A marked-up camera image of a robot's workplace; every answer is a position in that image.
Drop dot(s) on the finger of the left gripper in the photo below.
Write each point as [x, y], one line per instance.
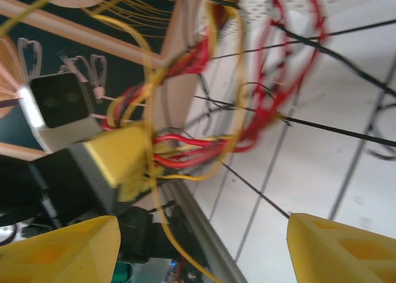
[136, 187]
[120, 153]

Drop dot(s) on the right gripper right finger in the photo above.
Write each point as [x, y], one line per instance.
[340, 255]

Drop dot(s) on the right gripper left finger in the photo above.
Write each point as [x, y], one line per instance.
[55, 258]

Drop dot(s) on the aluminium side rail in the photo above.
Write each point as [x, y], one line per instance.
[213, 249]

